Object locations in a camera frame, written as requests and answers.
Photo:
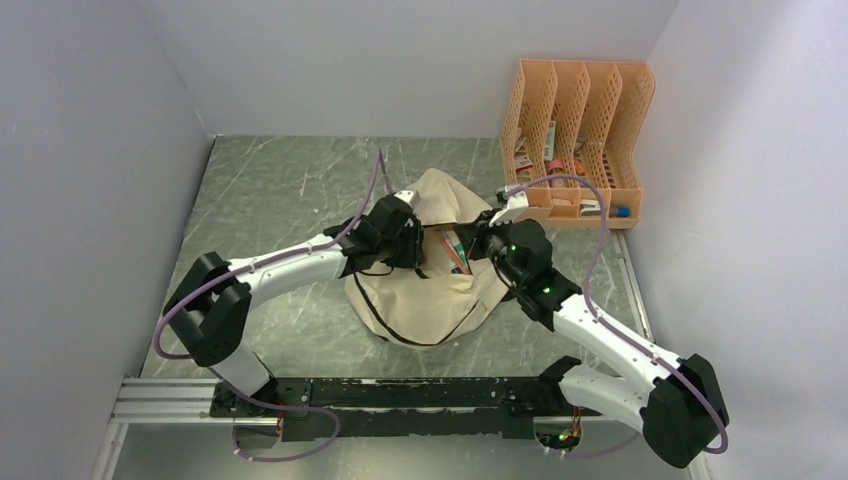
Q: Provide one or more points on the beige canvas backpack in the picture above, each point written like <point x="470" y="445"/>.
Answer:
<point x="429" y="306"/>

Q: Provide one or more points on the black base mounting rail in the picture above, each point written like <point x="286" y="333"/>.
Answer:
<point x="510" y="407"/>

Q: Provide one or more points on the green white packet in organizer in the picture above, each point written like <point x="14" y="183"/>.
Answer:
<point x="549" y="142"/>

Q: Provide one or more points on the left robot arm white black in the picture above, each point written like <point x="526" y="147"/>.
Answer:
<point x="209" y="310"/>

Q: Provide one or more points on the orange green white marker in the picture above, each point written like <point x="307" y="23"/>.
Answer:
<point x="456" y="252"/>

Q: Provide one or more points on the orange plastic file organizer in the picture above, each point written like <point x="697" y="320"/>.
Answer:
<point x="599" y="109"/>

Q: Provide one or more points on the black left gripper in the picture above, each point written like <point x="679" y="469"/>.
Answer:
<point x="413" y="255"/>

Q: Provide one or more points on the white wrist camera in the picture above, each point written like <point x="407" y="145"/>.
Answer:
<point x="411" y="197"/>
<point x="512" y="203"/>

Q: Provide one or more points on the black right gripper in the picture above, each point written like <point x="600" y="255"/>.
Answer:
<point x="473" y="233"/>

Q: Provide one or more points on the white stapler in organizer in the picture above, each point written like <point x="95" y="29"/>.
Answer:
<point x="590" y="209"/>

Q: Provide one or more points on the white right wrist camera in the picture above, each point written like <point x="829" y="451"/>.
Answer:
<point x="512" y="203"/>

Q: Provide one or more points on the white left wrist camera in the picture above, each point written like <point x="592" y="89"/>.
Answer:
<point x="411" y="197"/>

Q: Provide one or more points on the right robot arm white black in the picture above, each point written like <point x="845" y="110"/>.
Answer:
<point x="675" y="404"/>

